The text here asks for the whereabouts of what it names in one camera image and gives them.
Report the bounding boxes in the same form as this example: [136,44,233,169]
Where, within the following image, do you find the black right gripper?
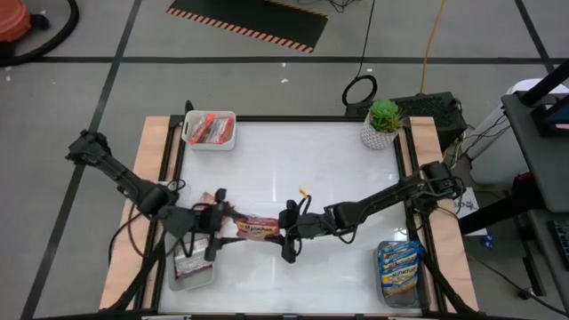
[265,199,339,265]

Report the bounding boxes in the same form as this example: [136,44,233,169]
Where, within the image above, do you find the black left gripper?
[156,188,251,263]

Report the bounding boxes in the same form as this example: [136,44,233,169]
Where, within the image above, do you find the clear plastic bin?
[163,230,217,292]

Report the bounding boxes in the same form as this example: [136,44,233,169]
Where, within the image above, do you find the white plastic bin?
[180,108,238,151]

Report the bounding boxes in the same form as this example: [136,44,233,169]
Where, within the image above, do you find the light wooden side board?
[406,116,479,312]
[100,116,183,310]

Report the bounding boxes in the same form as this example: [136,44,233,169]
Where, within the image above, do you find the dark grey plastic bin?
[376,239,432,310]

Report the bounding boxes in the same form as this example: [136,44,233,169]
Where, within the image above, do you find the green plant in white pot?
[360,99,405,151]

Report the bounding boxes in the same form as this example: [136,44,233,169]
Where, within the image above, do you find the white paper sheet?
[453,189,481,220]

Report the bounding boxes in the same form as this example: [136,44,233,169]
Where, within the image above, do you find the black computer case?
[344,91,469,150]

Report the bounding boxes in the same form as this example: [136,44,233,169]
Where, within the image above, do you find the black hazard-striped floor mat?
[166,0,329,54]

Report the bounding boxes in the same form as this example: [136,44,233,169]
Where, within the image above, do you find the grey desk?
[501,92,569,214]

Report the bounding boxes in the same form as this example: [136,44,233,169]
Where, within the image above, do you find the dark keyboard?
[546,220,569,272]

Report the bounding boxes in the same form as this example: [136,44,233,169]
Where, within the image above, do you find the white round object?
[506,77,569,97]

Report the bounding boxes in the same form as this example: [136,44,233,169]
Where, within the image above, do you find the dark screen on desk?
[529,92,569,138]

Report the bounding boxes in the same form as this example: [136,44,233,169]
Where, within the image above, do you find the orange shop vacuum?
[0,0,51,45]

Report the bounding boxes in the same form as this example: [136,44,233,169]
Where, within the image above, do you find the black metal table frame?
[137,100,445,320]

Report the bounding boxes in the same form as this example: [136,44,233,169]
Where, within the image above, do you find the black hanging cable with coil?
[341,0,379,108]

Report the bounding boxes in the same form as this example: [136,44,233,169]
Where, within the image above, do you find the yellow hanging cable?
[419,0,446,95]

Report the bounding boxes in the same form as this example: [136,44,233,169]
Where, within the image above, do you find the black floor cable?
[466,252,569,316]

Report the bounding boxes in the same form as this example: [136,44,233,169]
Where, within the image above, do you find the black vacuum hose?
[0,0,80,68]

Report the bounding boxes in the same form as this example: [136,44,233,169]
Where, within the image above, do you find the black diagonal post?
[517,57,569,108]

